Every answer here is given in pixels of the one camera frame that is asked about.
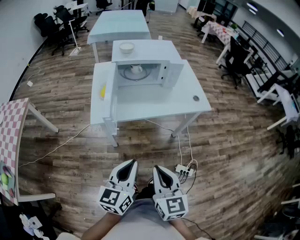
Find long white table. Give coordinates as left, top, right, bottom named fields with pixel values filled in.
left=87, top=9, right=152, bottom=63

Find white microwave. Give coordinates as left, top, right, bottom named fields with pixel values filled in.
left=102, top=39, right=186, bottom=136

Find white floor lamp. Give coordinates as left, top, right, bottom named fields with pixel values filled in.
left=67, top=17, right=82, bottom=57

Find white bowl of rice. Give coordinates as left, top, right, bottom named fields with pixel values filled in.
left=119, top=42, right=135, bottom=54

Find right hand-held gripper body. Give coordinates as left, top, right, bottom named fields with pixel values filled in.
left=152, top=187, right=189, bottom=222

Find black office chair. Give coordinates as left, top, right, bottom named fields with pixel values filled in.
left=220, top=36, right=253, bottom=90
left=95, top=0, right=113, bottom=15
left=54, top=5, right=90, bottom=33
left=34, top=13, right=56, bottom=38
left=43, top=15, right=73, bottom=56

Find person's right forearm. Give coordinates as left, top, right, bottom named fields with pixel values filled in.
left=171, top=219, right=195, bottom=240

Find person's left forearm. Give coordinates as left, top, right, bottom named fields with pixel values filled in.
left=81, top=210, right=122, bottom=240

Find long white floor cable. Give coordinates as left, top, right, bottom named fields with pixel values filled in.
left=18, top=124, right=91, bottom=168

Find checkered cloth table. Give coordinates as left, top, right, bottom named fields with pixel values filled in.
left=201, top=20, right=238, bottom=45

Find white adapter cable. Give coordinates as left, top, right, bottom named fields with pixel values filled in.
left=28, top=65, right=42, bottom=83

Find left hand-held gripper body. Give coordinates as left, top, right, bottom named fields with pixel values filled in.
left=97, top=180, right=137, bottom=216

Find pink checkered table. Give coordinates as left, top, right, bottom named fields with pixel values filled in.
left=0, top=97, right=59, bottom=206

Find heap of white small boxes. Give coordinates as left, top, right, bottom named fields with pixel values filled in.
left=20, top=213, right=45, bottom=238

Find black chair base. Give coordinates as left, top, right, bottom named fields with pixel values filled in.
left=37, top=200, right=63, bottom=225

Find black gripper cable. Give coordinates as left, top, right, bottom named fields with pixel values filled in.
left=181, top=217, right=213, bottom=240

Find black window railing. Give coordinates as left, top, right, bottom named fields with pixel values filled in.
left=241, top=20, right=289, bottom=71

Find glass turntable plate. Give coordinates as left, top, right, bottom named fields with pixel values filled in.
left=123, top=65, right=150, bottom=82

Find white power strip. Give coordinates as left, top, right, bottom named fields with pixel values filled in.
left=175, top=164, right=196, bottom=175

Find person's grey shirt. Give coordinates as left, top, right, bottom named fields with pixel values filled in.
left=100, top=198, right=188, bottom=240

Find person's black trouser legs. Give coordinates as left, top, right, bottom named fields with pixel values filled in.
left=135, top=178, right=157, bottom=201

